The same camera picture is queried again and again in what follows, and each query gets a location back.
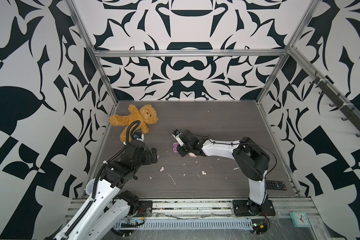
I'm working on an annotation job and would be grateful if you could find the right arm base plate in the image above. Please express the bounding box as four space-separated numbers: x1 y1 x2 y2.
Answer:
232 199 276 217

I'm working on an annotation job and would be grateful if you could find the small green desk clock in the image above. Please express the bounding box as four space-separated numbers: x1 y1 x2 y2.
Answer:
290 212 311 228

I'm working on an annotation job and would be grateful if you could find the purple earbud charging case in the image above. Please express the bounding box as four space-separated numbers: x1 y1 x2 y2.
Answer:
173 143 180 153

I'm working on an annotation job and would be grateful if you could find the brown teddy bear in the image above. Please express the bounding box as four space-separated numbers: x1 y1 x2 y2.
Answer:
109 105 159 143

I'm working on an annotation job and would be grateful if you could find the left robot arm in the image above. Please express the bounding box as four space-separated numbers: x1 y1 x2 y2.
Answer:
53 120 158 240

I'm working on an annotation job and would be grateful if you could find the wall hook rail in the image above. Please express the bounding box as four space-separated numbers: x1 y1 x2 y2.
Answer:
310 71 360 138

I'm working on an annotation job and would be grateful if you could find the aluminium frame corner post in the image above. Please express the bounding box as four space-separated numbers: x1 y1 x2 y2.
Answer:
256 53 290 105

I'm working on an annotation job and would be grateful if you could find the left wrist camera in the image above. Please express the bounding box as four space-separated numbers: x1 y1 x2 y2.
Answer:
132 132 145 142

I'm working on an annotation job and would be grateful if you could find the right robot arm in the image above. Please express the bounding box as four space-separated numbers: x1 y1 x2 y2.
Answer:
173 130 270 216

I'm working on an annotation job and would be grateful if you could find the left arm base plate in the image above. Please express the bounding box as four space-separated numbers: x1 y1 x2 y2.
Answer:
137 200 153 216

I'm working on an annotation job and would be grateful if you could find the white cable duct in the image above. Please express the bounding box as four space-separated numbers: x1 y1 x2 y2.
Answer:
114 219 253 231

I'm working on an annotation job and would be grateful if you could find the black remote control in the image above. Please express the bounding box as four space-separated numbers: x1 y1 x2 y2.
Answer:
266 180 287 191

